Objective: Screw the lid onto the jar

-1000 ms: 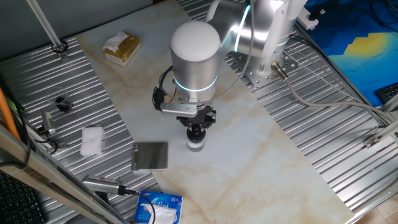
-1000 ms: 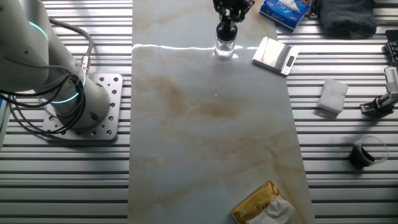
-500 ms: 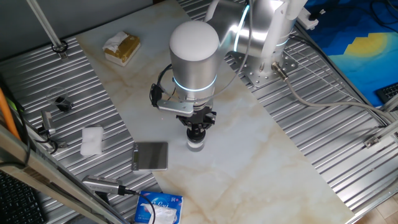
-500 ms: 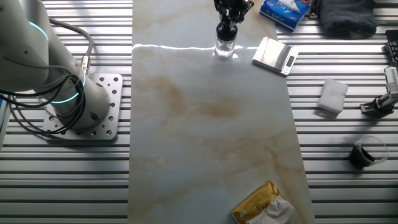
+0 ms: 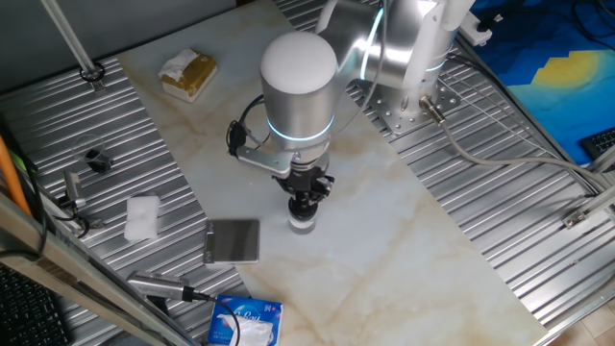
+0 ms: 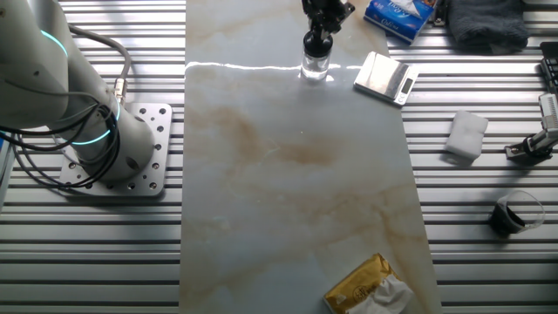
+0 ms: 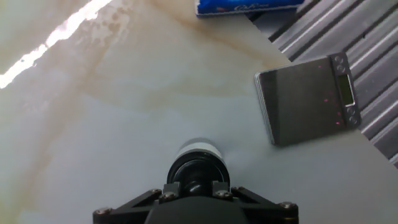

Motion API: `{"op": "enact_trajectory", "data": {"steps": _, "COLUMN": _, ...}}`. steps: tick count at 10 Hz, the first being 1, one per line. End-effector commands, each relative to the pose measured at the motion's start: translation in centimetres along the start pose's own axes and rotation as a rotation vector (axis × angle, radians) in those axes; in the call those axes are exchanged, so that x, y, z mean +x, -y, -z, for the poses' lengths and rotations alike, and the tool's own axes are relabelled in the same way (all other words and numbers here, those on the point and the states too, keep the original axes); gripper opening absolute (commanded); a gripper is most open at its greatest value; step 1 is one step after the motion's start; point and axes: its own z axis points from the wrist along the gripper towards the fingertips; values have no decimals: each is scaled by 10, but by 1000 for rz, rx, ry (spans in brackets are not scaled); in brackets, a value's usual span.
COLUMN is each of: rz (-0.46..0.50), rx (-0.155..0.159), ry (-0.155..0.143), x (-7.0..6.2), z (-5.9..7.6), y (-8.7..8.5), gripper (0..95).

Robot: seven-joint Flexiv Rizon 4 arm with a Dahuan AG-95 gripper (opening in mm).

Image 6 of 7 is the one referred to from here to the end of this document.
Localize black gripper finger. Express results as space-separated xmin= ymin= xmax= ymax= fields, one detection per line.
xmin=321 ymin=16 xmax=346 ymax=41
xmin=307 ymin=17 xmax=324 ymax=44

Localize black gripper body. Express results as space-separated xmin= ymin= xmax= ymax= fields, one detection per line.
xmin=301 ymin=0 xmax=357 ymax=24

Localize black lid with white applicator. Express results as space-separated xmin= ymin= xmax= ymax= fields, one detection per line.
xmin=302 ymin=30 xmax=335 ymax=59

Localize clear glass jar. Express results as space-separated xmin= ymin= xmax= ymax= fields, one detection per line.
xmin=299 ymin=50 xmax=332 ymax=82

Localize blue tissue pack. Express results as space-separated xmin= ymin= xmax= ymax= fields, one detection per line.
xmin=364 ymin=0 xmax=437 ymax=44

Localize silver digital pocket scale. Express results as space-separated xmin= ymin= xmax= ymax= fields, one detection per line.
xmin=352 ymin=51 xmax=420 ymax=107

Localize dark grey towel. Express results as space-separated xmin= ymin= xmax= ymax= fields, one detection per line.
xmin=446 ymin=0 xmax=532 ymax=56

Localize small black object in cup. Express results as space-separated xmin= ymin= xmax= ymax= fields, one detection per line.
xmin=488 ymin=203 xmax=527 ymax=239

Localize clear plastic cup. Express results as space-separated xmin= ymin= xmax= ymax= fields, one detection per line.
xmin=487 ymin=190 xmax=546 ymax=239

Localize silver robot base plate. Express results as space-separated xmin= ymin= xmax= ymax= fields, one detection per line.
xmin=58 ymin=102 xmax=174 ymax=197

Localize thick grey robot cable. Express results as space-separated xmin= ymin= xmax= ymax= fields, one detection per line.
xmin=68 ymin=24 xmax=132 ymax=106

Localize black base cables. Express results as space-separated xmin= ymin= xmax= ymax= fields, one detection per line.
xmin=0 ymin=102 xmax=122 ymax=189

